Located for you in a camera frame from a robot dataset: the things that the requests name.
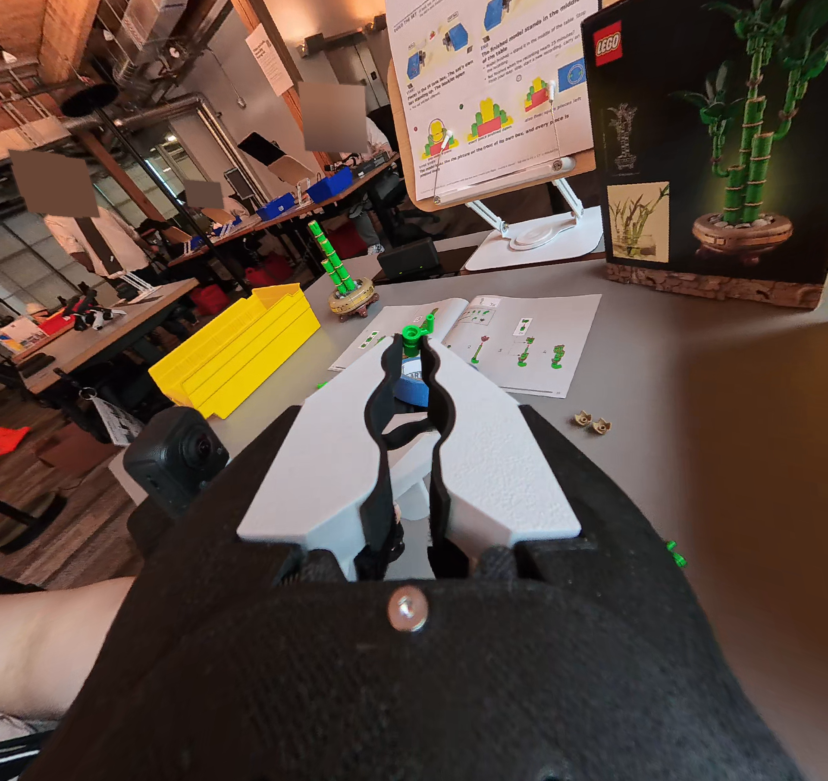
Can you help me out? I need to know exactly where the person's left forearm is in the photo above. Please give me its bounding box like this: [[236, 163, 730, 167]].
[[0, 574, 137, 724]]

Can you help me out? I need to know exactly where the white stand base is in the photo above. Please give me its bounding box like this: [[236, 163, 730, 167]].
[[464, 182, 605, 272]]

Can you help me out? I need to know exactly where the lego instruction booklet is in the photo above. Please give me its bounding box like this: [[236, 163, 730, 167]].
[[328, 293, 602, 400]]

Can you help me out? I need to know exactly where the black rectangular device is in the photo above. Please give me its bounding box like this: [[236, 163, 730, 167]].
[[376, 242, 444, 282]]

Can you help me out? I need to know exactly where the black pole stand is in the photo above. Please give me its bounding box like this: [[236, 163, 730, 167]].
[[61, 82, 253, 293]]

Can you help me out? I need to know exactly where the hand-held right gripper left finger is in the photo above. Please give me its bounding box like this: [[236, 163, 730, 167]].
[[236, 334, 397, 581]]

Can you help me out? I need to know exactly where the blue masking tape roll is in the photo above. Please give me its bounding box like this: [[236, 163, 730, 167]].
[[391, 350, 433, 406]]

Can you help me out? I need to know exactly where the yellow plastic bin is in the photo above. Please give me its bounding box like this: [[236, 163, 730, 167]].
[[147, 283, 322, 421]]

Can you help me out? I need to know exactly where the black lego set box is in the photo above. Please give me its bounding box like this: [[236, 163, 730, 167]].
[[580, 0, 828, 311]]

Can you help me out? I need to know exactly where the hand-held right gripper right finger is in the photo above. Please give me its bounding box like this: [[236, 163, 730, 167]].
[[422, 336, 582, 580]]

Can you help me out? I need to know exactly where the tablet on wooden stand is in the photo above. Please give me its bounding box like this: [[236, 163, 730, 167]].
[[236, 132, 318, 186]]

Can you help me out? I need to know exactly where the lego bamboo pot model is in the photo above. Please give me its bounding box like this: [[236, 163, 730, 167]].
[[307, 220, 378, 322]]

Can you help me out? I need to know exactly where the printed instruction sheet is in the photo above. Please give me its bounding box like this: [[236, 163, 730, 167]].
[[386, 0, 599, 202]]

